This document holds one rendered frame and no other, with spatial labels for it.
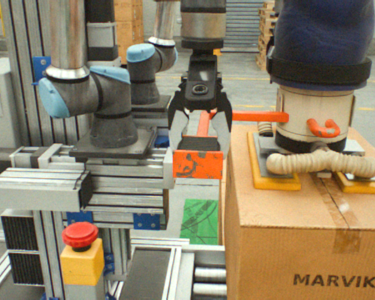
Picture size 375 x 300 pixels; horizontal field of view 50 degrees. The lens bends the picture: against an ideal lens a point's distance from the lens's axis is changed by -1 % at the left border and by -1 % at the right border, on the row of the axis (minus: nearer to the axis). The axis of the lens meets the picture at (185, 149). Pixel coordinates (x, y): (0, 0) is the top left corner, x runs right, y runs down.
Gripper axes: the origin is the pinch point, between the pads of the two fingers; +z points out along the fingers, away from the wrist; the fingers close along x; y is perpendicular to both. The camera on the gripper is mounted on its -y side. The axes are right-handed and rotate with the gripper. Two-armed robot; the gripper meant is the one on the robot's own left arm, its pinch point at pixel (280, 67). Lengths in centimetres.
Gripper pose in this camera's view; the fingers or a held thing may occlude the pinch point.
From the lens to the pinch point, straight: 160.8
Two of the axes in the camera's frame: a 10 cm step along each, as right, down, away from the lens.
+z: 0.2, 9.3, 3.7
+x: 10.0, 0.2, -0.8
